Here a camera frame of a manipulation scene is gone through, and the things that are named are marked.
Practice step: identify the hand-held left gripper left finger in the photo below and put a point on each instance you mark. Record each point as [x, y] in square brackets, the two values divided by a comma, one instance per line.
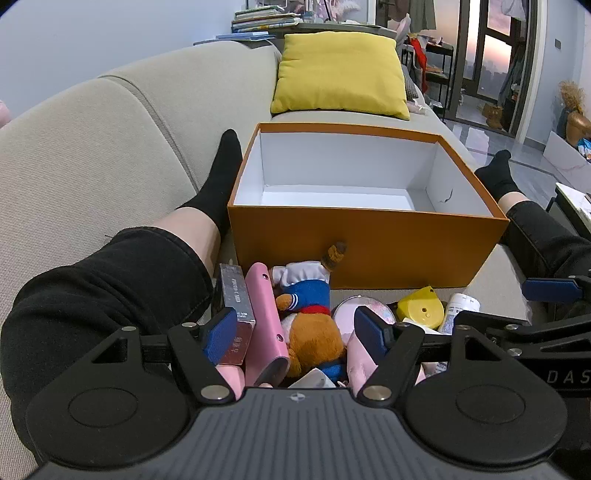
[218, 333]

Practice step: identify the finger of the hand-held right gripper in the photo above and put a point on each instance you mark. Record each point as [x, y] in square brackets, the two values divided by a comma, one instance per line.
[545, 334]
[549, 289]

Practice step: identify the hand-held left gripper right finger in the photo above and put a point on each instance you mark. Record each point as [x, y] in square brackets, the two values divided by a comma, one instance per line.
[369, 332]

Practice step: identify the round pink compact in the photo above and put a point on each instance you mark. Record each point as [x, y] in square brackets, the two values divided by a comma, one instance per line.
[360, 304]

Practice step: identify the pink zip pouch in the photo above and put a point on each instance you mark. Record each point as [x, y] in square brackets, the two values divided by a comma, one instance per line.
[358, 364]

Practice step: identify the silver cosmetic box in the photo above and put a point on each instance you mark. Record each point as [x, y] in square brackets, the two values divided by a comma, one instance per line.
[238, 295]

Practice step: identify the pink hard case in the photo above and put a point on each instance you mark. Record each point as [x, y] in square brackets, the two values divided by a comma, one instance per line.
[263, 323]

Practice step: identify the white power adapter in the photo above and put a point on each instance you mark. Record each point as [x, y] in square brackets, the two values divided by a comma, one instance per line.
[422, 325]

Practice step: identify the brown plush toy blue outfit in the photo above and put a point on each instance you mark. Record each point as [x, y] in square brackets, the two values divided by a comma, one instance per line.
[314, 332]

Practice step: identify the orange cardboard box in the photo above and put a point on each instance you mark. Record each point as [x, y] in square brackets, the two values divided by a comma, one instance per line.
[392, 249]

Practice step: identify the white bottle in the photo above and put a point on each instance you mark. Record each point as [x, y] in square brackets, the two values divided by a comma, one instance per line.
[459, 309]

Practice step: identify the person's right leg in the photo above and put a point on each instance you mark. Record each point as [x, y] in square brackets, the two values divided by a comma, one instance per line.
[545, 230]

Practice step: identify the person's leg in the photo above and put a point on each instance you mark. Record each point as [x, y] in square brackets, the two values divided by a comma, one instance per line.
[92, 295]
[545, 230]

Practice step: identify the black coffee table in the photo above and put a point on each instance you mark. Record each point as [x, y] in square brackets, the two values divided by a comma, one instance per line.
[570, 203]

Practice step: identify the person's left leg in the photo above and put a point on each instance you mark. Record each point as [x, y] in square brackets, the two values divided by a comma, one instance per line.
[92, 295]

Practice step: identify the white low cabinet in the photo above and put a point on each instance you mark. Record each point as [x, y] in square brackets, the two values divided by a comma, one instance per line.
[565, 157]

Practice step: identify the gold vase dried plant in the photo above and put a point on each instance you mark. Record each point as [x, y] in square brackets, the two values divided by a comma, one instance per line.
[577, 120]

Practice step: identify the brown boots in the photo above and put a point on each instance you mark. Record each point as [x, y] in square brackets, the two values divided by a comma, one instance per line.
[493, 116]

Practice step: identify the beige sofa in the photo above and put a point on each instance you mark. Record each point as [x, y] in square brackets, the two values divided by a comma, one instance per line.
[115, 138]

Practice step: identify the pink cloth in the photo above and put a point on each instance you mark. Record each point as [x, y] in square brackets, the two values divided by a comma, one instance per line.
[419, 107]

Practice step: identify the balcony glass door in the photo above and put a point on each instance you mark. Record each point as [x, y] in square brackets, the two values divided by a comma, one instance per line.
[494, 55]

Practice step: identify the houndstooth pillow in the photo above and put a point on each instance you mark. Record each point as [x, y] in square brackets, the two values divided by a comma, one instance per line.
[412, 87]

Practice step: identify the black rack cart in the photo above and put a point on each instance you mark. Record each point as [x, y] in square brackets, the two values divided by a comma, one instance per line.
[436, 64]

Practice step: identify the yellow pillow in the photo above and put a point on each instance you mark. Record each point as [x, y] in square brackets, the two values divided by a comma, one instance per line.
[337, 74]

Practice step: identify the red cloth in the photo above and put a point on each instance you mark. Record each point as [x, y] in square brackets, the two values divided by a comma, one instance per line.
[418, 50]

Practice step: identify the blue book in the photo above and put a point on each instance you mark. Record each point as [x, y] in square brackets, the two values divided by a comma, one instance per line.
[244, 36]

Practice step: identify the grey desk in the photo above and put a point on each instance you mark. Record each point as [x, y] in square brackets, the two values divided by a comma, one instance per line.
[341, 26]

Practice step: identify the stack of books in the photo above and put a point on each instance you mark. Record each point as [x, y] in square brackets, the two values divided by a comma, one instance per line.
[263, 21]

